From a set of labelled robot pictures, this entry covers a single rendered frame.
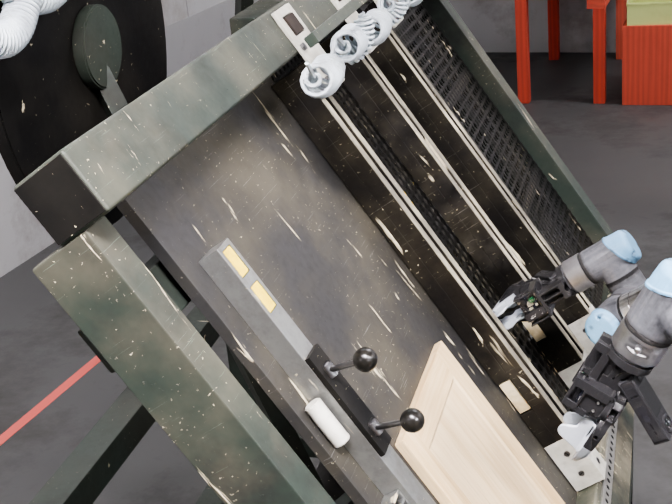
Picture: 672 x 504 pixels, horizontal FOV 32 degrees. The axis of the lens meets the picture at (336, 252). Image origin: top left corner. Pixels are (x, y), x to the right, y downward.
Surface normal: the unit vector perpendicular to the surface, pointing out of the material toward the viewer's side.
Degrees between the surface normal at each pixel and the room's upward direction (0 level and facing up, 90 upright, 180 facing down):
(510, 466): 57
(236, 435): 90
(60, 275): 90
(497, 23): 90
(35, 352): 0
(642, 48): 90
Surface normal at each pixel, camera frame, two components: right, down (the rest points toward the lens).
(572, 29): -0.38, 0.39
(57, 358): -0.09, -0.92
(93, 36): 0.96, 0.02
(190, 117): 0.76, -0.48
